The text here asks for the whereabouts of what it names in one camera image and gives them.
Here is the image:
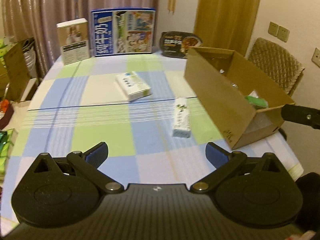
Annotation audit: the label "long white green box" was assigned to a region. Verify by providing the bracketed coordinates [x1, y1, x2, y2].
[172, 98, 191, 138]

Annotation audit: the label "green white spray box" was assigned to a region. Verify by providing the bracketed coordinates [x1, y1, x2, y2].
[245, 95, 268, 109]

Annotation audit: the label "brown cardboard box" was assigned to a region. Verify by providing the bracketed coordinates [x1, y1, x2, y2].
[184, 47, 295, 150]

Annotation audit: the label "checked tablecloth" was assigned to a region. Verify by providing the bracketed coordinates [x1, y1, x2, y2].
[0, 51, 304, 230]

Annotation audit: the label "white medicine box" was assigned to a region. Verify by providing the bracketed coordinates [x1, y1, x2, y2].
[116, 72, 151, 102]

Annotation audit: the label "brown side carton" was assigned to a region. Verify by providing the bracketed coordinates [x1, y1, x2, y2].
[1, 36, 39, 102]

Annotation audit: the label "beige photo product box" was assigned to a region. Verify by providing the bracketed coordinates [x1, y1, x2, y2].
[56, 18, 90, 65]

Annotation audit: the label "black instant rice bowl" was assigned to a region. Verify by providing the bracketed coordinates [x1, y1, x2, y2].
[159, 31, 202, 59]

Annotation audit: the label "blue milk carton box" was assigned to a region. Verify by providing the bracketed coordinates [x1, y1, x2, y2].
[91, 8, 156, 57]

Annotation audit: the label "beige curtain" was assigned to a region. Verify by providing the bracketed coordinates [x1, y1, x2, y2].
[1, 0, 158, 77]

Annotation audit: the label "wall power sockets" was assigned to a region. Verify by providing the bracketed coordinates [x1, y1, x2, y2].
[268, 22, 290, 42]

